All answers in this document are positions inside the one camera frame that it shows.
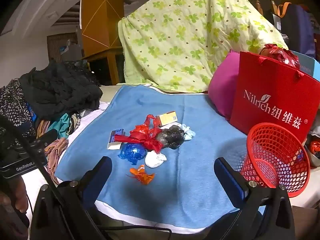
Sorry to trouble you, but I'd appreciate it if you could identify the orange plastic wrapper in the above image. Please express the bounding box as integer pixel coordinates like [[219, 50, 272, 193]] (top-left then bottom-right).
[[129, 164, 155, 185]]

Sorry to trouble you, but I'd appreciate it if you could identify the teal cloth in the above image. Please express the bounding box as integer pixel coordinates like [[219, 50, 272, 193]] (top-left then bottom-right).
[[54, 112, 73, 139]]

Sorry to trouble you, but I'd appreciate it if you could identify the black clothing pile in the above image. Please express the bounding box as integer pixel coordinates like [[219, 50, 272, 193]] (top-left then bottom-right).
[[19, 59, 103, 120]]

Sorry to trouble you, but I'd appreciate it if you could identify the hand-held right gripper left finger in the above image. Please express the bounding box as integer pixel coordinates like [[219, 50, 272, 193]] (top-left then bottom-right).
[[30, 156, 113, 240]]

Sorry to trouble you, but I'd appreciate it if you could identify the light blue cloth wad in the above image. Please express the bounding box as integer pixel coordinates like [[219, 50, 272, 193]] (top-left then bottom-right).
[[179, 124, 196, 141]]

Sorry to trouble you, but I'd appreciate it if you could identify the orange wooden cabinet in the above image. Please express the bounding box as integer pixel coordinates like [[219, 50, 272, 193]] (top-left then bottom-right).
[[80, 0, 125, 85]]

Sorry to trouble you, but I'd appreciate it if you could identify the green clover quilt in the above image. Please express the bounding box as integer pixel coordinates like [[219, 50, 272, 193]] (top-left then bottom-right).
[[117, 0, 289, 94]]

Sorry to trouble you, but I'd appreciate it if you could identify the black white dotted cloth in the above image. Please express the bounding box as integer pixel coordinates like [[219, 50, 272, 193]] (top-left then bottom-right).
[[0, 79, 38, 143]]

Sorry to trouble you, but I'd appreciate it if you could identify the metal basin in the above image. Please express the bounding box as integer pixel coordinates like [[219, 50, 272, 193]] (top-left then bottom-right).
[[306, 132, 320, 168]]

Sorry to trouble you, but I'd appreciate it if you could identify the black plastic bag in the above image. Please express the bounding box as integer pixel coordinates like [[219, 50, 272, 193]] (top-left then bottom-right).
[[156, 126, 187, 150]]

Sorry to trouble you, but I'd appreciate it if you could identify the navy bag with orange straps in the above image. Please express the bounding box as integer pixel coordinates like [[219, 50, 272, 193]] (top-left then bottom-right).
[[274, 2, 317, 58]]

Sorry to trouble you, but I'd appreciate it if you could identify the pink pillow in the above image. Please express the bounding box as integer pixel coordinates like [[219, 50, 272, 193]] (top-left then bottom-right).
[[208, 50, 240, 122]]

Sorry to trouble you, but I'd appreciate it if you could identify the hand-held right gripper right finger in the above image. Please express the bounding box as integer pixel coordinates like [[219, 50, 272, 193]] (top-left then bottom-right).
[[214, 157, 297, 240]]

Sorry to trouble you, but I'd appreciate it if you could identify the white blue medicine box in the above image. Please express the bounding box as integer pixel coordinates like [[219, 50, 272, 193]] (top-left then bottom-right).
[[107, 129, 125, 150]]

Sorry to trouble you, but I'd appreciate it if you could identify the large red plastic bag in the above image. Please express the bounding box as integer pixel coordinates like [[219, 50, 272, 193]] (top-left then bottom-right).
[[260, 44, 300, 69]]

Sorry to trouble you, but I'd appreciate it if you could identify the red paper gift bag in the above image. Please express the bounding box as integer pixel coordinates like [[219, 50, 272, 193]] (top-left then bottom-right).
[[229, 51, 320, 144]]

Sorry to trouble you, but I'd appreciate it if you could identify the striped scarf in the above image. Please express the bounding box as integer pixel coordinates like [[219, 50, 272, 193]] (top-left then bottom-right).
[[44, 137, 69, 183]]

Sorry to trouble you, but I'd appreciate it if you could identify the person's left hand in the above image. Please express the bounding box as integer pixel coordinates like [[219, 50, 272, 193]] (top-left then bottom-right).
[[0, 177, 28, 214]]

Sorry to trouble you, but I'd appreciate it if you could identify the blue cardboard box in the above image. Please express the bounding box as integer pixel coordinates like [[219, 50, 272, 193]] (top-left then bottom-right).
[[290, 51, 320, 77]]

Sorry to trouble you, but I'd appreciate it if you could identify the red mesh basket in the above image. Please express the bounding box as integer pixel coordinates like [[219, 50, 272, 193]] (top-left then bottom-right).
[[240, 122, 311, 198]]

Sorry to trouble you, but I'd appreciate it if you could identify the white wad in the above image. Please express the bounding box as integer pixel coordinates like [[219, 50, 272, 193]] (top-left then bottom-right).
[[145, 151, 167, 168]]

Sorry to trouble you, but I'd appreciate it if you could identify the black cable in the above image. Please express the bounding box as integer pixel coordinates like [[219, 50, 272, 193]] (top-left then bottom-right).
[[0, 115, 173, 240]]

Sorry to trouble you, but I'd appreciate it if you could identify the yellow medicine box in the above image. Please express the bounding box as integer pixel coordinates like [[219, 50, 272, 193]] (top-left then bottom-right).
[[155, 110, 177, 127]]

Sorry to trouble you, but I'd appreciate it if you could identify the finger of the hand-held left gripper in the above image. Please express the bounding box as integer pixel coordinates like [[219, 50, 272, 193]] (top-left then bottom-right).
[[29, 129, 58, 151]]

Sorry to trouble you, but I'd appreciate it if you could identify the blue towel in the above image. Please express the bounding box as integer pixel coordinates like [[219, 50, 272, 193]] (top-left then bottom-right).
[[54, 84, 265, 230]]

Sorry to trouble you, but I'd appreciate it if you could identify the blue plastic bag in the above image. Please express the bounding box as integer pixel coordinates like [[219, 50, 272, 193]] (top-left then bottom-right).
[[118, 143, 147, 165]]

